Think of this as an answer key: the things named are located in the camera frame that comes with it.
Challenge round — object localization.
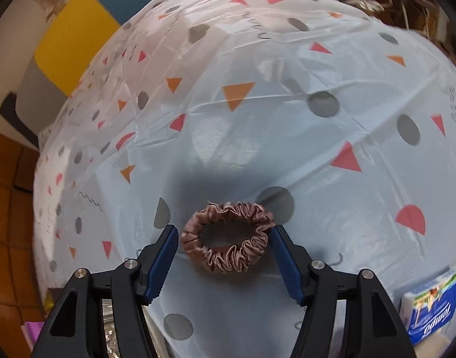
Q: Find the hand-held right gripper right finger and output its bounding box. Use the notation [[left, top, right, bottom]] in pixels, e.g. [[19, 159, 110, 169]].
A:
[[272, 225, 417, 358]]

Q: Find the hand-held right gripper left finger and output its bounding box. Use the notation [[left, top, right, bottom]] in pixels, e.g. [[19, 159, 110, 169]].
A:
[[30, 225, 179, 358]]

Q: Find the dusty pink scrunchie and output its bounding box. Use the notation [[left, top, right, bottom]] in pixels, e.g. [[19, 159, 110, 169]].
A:
[[179, 201, 276, 274]]

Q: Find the blue tissue packet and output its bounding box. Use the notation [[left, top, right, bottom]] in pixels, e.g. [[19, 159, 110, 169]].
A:
[[400, 266, 456, 346]]

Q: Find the ornate gold tissue box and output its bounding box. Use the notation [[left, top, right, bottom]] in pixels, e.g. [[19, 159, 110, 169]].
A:
[[100, 298, 171, 358]]

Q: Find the printed plastic bed cover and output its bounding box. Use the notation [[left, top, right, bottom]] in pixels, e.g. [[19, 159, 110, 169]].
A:
[[32, 0, 456, 358]]

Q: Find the purple carton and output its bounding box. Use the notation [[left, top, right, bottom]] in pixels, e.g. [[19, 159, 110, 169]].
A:
[[20, 320, 47, 345]]

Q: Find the wooden wardrobe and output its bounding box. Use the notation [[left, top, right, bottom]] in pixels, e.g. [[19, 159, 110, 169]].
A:
[[0, 127, 48, 347]]

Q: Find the grey yellow blue headboard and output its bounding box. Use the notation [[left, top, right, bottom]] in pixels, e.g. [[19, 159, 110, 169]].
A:
[[15, 0, 199, 146]]

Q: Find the white tote bag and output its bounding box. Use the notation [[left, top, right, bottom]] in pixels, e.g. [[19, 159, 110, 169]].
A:
[[345, 0, 404, 28]]

